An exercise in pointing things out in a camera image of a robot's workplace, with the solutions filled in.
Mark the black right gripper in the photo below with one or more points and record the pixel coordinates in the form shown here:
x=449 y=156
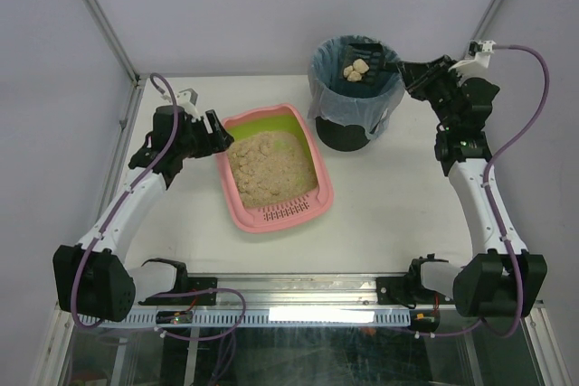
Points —
x=417 y=83

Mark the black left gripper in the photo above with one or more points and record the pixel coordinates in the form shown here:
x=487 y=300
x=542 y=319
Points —
x=208 y=134

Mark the black slotted litter scoop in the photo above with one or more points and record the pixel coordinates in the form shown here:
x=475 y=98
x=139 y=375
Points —
x=381 y=60

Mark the beige litter clump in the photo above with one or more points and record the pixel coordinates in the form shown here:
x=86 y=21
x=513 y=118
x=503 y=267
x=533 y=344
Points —
x=356 y=71

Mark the pink cat litter box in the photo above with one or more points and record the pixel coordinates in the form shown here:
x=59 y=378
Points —
x=282 y=215

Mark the black bin with blue liner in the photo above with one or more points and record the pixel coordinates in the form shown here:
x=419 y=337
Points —
x=350 y=116

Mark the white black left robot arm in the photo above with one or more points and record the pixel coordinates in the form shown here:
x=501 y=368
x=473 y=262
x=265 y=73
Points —
x=105 y=246

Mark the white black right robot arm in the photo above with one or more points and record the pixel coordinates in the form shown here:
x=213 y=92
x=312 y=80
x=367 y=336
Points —
x=503 y=278

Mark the beige pellet cat litter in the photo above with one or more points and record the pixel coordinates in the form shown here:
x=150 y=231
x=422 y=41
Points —
x=270 y=167

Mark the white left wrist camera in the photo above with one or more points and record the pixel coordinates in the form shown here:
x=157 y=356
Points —
x=186 y=99

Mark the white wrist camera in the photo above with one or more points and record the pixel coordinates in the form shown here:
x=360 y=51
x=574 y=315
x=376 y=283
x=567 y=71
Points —
x=186 y=99
x=477 y=58

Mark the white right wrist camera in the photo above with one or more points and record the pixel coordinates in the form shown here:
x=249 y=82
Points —
x=477 y=58

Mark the aluminium left frame post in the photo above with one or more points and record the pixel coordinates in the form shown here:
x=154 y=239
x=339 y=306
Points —
x=111 y=38

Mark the white slotted cable duct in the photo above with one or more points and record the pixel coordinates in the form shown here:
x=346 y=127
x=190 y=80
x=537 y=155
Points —
x=276 y=316

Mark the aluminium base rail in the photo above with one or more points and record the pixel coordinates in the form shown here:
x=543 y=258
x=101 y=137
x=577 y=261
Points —
x=294 y=286

